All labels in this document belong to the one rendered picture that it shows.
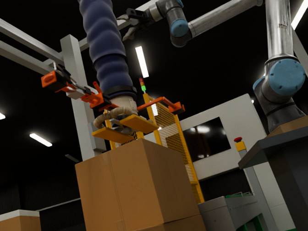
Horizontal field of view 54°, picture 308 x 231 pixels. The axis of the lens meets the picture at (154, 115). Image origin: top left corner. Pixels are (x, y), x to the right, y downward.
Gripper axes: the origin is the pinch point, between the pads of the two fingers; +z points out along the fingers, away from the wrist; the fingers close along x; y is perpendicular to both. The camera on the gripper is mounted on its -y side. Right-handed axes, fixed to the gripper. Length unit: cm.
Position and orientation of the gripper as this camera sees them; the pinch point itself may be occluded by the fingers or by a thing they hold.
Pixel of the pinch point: (118, 29)
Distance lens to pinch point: 172.9
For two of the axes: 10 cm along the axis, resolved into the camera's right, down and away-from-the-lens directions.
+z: -8.7, 3.7, 3.1
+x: -2.6, -9.0, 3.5
